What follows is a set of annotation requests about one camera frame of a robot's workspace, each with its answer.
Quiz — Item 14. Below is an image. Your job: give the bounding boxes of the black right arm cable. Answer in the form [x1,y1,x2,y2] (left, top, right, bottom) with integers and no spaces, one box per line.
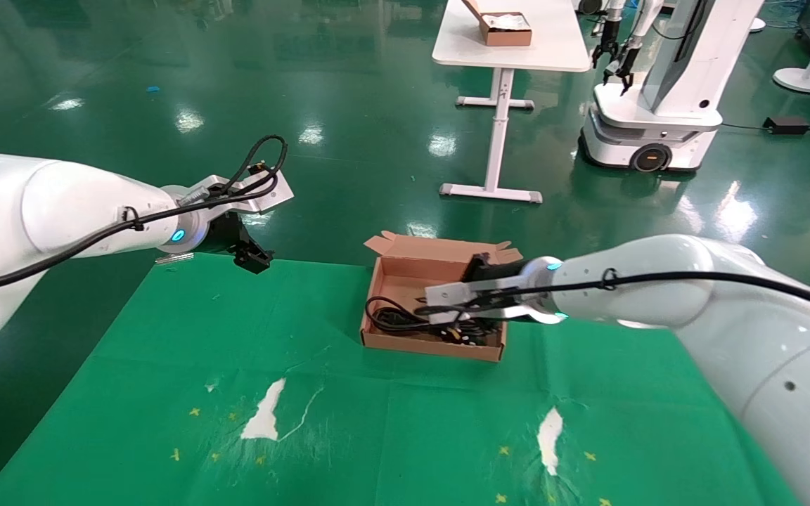
[416,270,810,321]

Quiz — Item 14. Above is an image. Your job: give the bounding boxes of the black power adapter brick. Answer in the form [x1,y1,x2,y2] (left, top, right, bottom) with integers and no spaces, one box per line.
[764,117,810,136]

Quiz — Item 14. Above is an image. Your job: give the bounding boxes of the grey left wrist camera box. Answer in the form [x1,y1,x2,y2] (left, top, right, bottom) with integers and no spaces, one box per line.
[186,172,295,216]

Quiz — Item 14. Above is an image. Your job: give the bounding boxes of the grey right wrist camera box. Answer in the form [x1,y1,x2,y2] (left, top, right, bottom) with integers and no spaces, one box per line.
[424,275,527,326]

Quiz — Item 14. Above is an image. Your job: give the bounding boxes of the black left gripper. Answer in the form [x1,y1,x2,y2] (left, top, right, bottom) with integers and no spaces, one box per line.
[205,211,274,275]

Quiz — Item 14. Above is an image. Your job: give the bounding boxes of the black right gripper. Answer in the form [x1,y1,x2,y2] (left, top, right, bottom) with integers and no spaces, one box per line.
[463,252,527,325]

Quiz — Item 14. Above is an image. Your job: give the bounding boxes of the white robot arm black gripper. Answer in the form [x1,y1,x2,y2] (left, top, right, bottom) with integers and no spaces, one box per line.
[591,0,627,71]
[605,0,662,96]

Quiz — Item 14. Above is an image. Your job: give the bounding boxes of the green table cloth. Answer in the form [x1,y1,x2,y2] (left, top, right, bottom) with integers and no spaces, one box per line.
[0,253,803,506]

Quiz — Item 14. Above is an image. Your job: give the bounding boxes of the open brown cardboard box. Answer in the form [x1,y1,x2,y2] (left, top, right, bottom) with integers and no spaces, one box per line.
[361,232,524,363]

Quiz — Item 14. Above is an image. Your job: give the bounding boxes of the small brown box white contents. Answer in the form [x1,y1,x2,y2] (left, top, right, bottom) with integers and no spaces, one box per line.
[463,0,534,48]

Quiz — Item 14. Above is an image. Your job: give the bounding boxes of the black power cable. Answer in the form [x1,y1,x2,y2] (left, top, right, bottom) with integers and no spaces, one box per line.
[365,297,448,336]

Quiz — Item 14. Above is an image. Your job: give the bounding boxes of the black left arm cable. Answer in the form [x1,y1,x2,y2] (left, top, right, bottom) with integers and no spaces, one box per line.
[0,135,289,294]

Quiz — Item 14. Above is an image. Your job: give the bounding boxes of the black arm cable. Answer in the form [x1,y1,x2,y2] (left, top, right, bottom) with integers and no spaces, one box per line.
[416,270,810,321]
[0,135,289,294]

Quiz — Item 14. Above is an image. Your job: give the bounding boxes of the white table with legs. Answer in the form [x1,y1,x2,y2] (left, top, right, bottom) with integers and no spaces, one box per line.
[433,0,592,205]

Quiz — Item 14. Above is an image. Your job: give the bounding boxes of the thin black floor cable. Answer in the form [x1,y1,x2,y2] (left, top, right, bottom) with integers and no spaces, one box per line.
[720,123,810,136]

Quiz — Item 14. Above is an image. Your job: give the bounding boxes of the white wheeled robot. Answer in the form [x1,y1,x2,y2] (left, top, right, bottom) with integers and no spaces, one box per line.
[579,0,768,174]

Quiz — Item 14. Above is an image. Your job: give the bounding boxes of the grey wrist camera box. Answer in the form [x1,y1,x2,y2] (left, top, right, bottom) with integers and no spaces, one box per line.
[424,275,527,326]
[186,172,295,216]

